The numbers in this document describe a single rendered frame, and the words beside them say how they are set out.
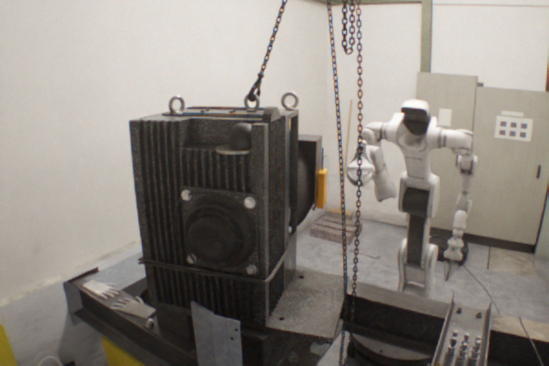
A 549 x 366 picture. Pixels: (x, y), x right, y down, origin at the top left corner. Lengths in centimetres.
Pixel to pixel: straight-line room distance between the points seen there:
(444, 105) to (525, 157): 95
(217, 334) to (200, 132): 66
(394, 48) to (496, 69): 111
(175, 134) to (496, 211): 348
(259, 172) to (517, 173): 324
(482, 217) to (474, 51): 169
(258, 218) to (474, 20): 345
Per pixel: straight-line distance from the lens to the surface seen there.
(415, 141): 191
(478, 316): 200
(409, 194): 210
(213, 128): 128
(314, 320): 144
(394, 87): 432
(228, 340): 124
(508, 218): 420
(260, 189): 116
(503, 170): 406
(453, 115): 399
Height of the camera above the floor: 178
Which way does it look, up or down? 14 degrees down
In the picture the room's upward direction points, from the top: straight up
